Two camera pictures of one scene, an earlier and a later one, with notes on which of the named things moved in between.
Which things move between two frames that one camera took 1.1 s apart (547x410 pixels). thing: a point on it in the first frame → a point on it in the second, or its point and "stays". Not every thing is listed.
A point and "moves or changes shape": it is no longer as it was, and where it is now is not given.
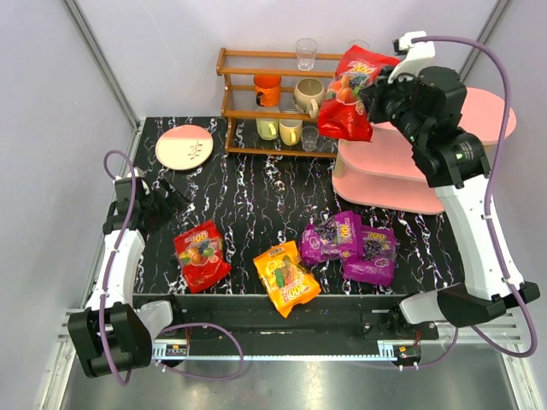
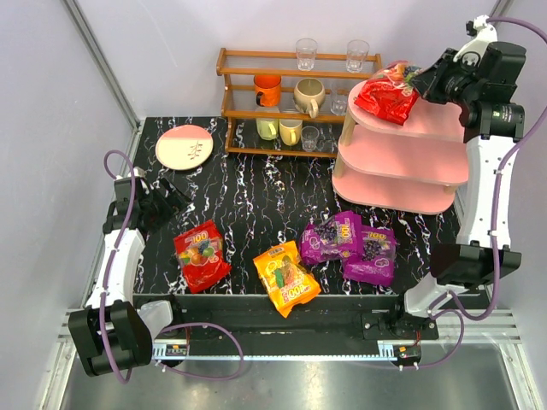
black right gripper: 375,99 → 433,76
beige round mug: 307,93 stays
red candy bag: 343,113 moves or changes shape
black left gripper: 161,200 stays
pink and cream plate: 184,147 stays
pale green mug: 267,128 stays
